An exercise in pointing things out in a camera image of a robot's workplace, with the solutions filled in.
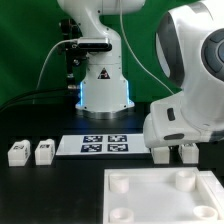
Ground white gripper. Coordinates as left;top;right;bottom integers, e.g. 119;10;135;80
143;92;224;148

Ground white square table top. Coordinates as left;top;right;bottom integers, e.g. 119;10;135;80
103;167;224;224

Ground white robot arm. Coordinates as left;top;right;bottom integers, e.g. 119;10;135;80
57;0;224;148

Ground white plate with AprilTags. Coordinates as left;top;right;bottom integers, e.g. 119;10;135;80
56;134;149;156

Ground black cables on table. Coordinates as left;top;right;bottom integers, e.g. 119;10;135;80
0;87;81;113

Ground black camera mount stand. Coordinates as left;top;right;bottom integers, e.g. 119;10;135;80
58;19;81;90

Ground white camera cable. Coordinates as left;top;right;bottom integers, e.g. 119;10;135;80
35;38;80;90

